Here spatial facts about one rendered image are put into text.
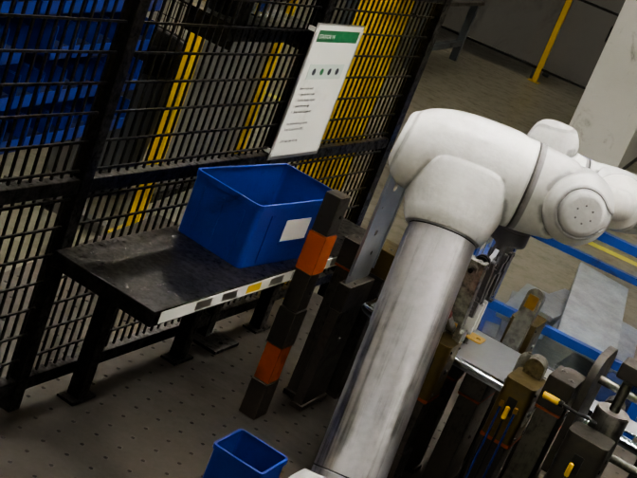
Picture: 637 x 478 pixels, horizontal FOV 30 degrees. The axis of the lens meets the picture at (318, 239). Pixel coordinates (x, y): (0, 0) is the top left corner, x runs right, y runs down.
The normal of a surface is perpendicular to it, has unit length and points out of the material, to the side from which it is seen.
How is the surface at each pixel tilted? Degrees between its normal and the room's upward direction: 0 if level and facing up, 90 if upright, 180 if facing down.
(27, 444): 0
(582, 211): 82
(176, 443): 0
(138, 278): 0
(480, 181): 69
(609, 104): 90
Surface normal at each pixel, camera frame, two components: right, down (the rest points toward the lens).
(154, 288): 0.35, -0.88
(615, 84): -0.38, 0.17
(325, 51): 0.82, 0.45
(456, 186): -0.04, -0.10
